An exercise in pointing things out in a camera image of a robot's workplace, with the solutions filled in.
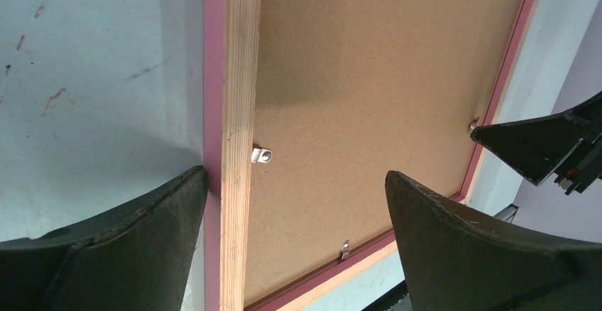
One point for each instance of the brown cardboard backing board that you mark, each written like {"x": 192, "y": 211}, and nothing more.
{"x": 346, "y": 91}

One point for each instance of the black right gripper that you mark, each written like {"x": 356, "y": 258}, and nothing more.
{"x": 567, "y": 144}

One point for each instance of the pink wooden picture frame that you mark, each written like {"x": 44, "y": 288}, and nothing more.
{"x": 229, "y": 141}

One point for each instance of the small metal retaining tab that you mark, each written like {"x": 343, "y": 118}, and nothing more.
{"x": 473, "y": 124}
{"x": 345, "y": 251}

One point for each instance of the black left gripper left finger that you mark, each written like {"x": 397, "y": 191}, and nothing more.
{"x": 136, "y": 256}

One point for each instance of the aluminium rail front beam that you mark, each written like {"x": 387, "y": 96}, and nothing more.
{"x": 507, "y": 214}

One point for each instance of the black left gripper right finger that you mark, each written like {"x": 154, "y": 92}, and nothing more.
{"x": 458, "y": 258}

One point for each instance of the silver metal hanger clip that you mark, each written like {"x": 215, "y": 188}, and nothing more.
{"x": 261, "y": 155}

